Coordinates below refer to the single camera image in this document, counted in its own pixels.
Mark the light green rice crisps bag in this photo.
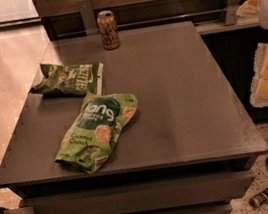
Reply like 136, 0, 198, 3
54, 93, 138, 175

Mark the orange drink can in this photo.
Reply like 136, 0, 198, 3
97, 10, 120, 50

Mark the dark green Kettle chip bag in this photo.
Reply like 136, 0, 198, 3
29, 62, 103, 97

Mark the wooden counter with shelf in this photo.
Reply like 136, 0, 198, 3
29, 0, 268, 62

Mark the grey table with drawers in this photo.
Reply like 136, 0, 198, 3
0, 22, 267, 214

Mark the left grey metal bracket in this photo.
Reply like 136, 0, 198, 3
77, 0, 98, 35

